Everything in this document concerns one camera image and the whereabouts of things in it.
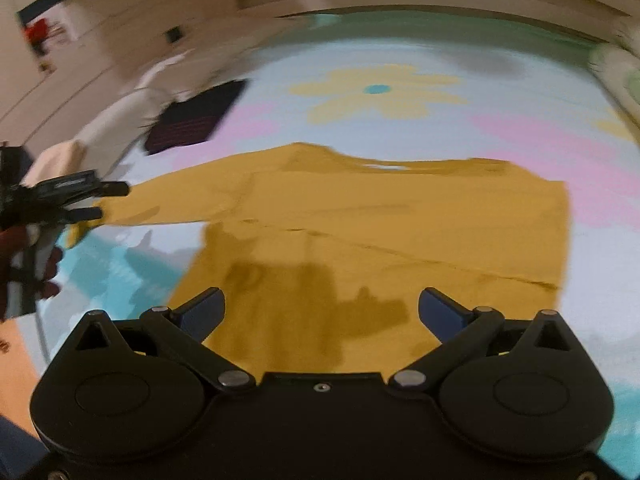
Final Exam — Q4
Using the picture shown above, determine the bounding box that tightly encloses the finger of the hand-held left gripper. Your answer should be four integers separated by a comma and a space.
30, 172, 131, 200
31, 205, 104, 225

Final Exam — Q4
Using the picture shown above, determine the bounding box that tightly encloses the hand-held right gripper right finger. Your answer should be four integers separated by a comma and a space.
389, 287, 572, 390

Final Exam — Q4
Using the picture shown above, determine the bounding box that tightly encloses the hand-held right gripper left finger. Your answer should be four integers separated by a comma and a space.
75, 287, 256, 391

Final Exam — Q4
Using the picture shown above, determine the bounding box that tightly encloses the mustard yellow shirt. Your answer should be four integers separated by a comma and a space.
65, 142, 572, 376

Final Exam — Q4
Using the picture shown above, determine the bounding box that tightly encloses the person's left hand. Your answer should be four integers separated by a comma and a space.
0, 225, 65, 322

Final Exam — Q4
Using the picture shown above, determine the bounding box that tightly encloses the white pillow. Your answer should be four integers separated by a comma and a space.
75, 50, 223, 162

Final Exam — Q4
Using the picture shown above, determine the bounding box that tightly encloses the dark cloth with red stripes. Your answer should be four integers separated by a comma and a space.
144, 79, 250, 156

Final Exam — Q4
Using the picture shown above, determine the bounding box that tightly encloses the red object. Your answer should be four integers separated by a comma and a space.
25, 17, 52, 57

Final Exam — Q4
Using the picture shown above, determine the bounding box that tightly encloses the white wardrobe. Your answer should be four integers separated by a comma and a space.
0, 0, 261, 136

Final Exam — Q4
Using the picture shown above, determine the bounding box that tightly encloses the floral pastel blanket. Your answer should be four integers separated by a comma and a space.
35, 12, 640, 463

